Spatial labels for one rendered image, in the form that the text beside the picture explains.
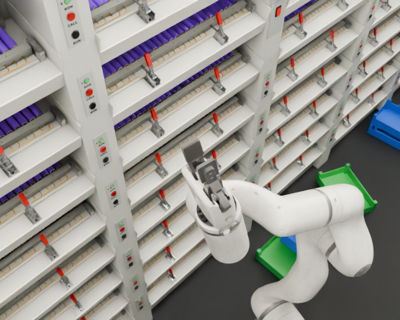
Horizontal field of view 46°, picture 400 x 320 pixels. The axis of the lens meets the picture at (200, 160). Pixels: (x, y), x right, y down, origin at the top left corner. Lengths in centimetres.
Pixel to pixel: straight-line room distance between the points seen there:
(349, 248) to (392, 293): 138
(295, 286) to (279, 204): 45
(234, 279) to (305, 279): 110
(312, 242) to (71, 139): 69
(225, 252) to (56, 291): 84
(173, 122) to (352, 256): 65
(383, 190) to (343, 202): 181
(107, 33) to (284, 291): 87
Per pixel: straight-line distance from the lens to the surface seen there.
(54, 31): 100
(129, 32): 114
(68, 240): 149
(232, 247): 93
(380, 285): 259
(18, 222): 132
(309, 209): 104
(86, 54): 107
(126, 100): 126
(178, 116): 148
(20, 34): 114
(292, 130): 231
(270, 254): 253
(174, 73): 133
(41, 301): 165
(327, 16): 197
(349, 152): 305
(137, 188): 156
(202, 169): 71
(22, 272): 148
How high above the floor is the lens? 221
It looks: 50 degrees down
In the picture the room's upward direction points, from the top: straight up
